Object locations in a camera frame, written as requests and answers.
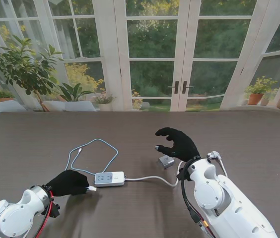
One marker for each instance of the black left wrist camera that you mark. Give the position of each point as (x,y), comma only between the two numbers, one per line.
(54,210)

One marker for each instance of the grey USB wall charger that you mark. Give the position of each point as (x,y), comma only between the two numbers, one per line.
(166,162)

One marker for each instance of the white power strip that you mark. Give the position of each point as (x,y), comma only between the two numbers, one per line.
(110,179)

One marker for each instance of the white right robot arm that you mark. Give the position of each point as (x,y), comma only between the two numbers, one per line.
(217,198)

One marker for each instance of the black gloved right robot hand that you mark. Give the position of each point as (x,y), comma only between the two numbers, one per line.
(182,146)

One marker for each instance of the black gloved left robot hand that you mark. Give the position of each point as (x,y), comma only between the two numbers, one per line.
(68,183)

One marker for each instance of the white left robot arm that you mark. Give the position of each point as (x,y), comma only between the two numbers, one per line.
(13,215)

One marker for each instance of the printed garden window backdrop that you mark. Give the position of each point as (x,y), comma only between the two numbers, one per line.
(155,49)

